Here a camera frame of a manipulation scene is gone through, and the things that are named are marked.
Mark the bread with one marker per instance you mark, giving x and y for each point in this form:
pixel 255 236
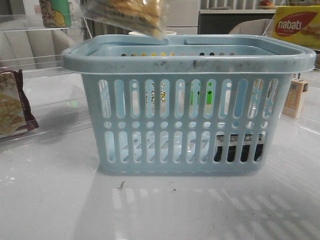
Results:
pixel 147 17

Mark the light blue plastic basket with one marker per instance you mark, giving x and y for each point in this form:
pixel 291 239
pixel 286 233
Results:
pixel 156 106

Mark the white paper cup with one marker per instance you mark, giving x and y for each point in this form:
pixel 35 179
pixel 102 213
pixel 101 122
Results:
pixel 170 33

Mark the clear acrylic left shelf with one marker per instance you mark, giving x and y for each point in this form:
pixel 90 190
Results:
pixel 56 96

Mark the clear acrylic shelf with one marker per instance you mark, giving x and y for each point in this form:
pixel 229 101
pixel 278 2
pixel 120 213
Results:
pixel 56 96
pixel 309 116

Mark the white cabinet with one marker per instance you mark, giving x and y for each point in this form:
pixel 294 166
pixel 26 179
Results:
pixel 183 16

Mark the small beige carton box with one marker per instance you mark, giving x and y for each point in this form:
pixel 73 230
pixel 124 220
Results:
pixel 294 102

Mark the clear acrylic right shelf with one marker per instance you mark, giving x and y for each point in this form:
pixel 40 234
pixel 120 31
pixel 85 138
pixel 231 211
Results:
pixel 309 116

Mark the maroon almond cracker packet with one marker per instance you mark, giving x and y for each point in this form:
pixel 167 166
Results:
pixel 16 116

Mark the green cartoon snack bag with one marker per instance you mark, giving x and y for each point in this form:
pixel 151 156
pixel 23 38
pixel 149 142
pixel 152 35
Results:
pixel 55 13

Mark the yellow nabati wafer box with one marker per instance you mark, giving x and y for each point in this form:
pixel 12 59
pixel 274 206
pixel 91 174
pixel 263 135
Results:
pixel 298 25

